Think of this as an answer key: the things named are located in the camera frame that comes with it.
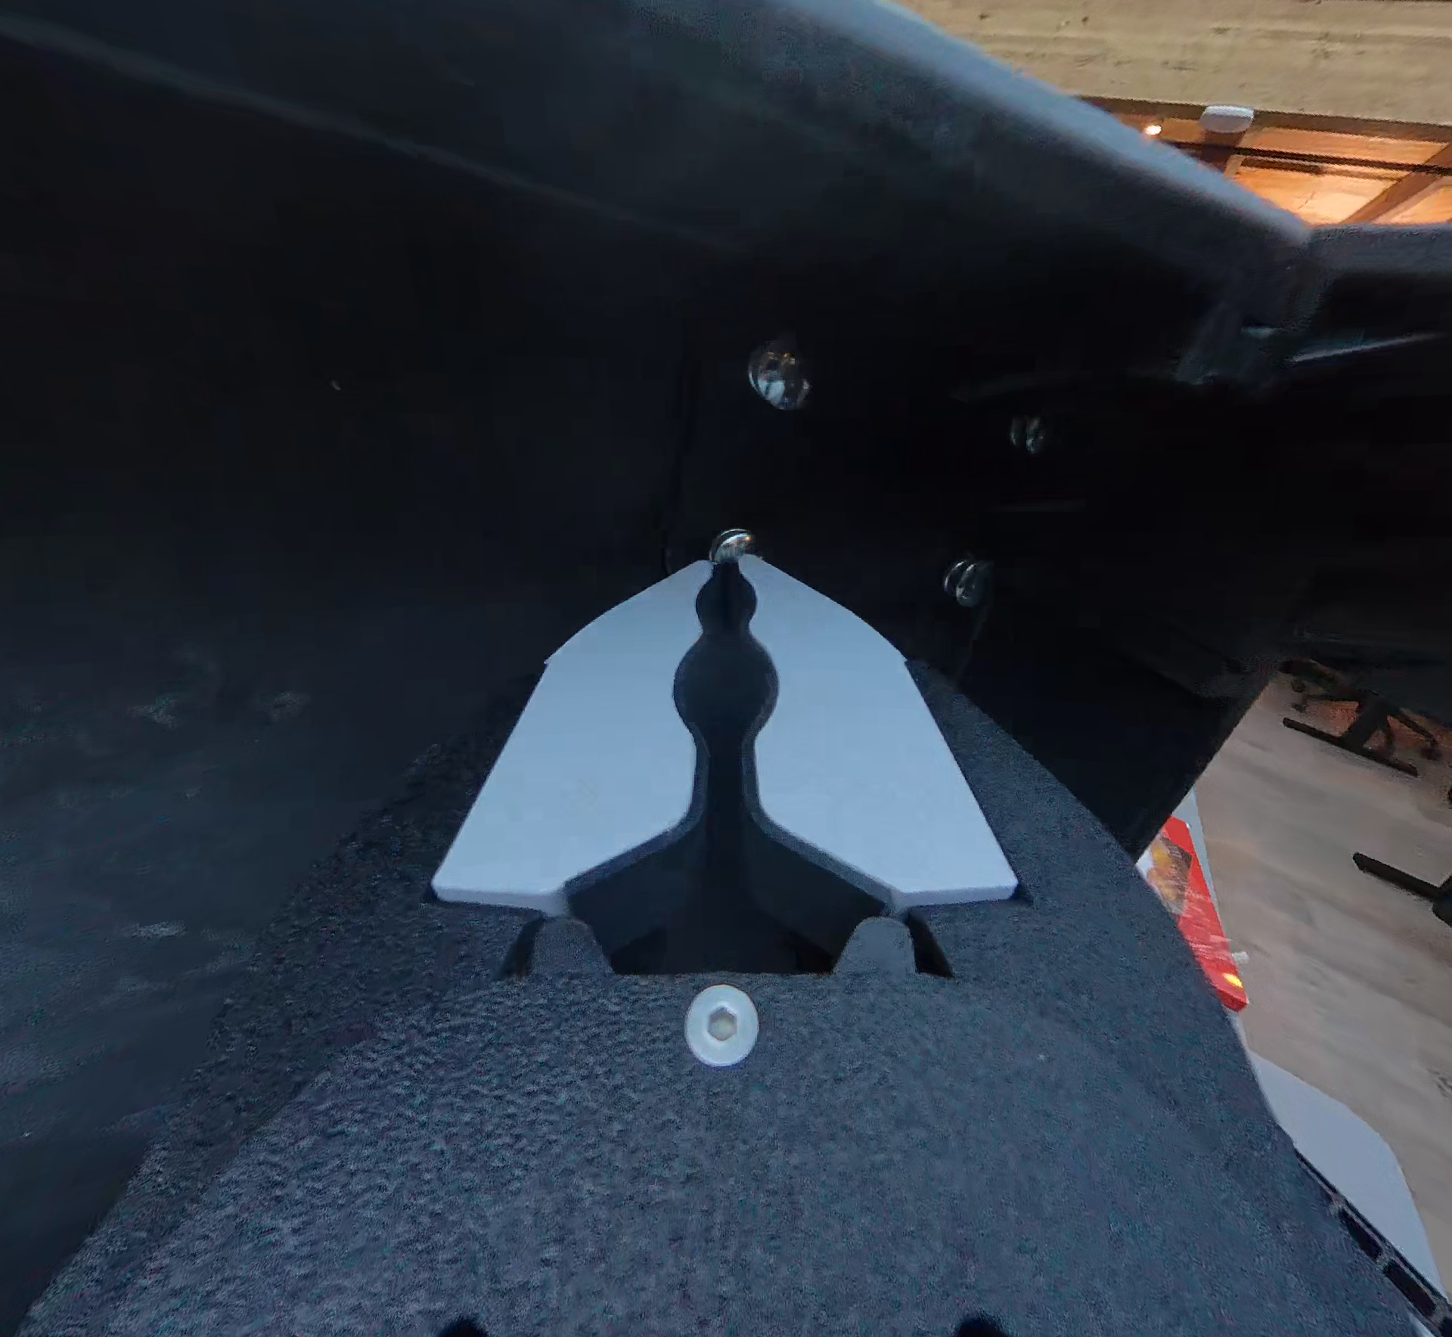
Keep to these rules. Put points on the black plastic storage bin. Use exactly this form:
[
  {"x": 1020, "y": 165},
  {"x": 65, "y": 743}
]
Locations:
[{"x": 341, "y": 339}]

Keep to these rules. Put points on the white ceiling sensor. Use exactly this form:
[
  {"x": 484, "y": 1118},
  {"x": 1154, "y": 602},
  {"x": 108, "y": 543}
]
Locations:
[{"x": 1227, "y": 118}]

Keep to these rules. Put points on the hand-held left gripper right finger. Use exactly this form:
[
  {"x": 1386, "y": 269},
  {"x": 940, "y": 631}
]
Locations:
[{"x": 873, "y": 780}]

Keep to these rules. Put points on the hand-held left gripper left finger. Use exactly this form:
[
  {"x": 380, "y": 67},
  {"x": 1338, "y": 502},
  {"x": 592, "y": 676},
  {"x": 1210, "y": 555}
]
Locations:
[{"x": 568, "y": 780}]

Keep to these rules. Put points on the black chair base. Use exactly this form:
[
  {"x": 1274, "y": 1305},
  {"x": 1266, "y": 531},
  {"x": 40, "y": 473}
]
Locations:
[
  {"x": 1413, "y": 883},
  {"x": 1362, "y": 712}
]

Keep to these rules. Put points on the white panel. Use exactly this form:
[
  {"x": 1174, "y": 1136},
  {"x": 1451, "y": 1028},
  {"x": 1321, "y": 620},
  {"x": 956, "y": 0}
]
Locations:
[{"x": 1339, "y": 1156}]

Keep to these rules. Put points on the red printed packet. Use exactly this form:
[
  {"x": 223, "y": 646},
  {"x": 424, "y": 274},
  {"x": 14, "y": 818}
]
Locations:
[{"x": 1191, "y": 906}]

